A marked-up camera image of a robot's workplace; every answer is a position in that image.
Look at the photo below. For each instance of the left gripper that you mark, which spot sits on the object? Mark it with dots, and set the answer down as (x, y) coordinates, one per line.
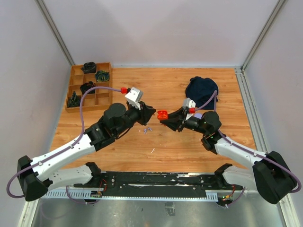
(145, 113)

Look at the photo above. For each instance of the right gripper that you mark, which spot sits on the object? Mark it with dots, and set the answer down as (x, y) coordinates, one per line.
(176, 120)

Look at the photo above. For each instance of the orange earbud charging case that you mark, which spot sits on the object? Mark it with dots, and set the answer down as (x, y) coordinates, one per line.
(162, 115)

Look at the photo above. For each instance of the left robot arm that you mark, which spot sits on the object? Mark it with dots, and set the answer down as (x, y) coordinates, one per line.
(41, 174)

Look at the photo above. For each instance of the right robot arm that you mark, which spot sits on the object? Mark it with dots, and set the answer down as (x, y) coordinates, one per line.
(266, 173)

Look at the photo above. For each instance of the navy blue cloth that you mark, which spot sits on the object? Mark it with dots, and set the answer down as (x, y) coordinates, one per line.
(200, 90)

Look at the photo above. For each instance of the wooden compartment tray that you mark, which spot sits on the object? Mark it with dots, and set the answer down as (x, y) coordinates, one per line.
(85, 77)

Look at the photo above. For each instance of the green yellow rolled tie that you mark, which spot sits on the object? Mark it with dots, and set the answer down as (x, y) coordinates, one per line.
(102, 76)

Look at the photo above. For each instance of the black orange rolled tie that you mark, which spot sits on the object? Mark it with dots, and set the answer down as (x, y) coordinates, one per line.
(86, 86)

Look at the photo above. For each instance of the black rolled tie top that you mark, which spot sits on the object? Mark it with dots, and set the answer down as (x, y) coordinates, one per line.
(89, 67)

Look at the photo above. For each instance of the dark green folded tie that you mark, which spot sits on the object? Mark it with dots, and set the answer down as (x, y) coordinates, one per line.
(74, 100)

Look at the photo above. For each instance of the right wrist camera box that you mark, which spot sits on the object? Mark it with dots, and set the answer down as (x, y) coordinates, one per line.
(189, 107)

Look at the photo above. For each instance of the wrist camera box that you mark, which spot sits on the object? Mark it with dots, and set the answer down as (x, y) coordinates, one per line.
(189, 107)
(133, 97)

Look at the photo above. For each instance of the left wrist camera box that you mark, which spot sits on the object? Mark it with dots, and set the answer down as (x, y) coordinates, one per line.
(133, 97)

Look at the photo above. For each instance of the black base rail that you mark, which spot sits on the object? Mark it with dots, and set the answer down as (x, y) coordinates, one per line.
(156, 185)

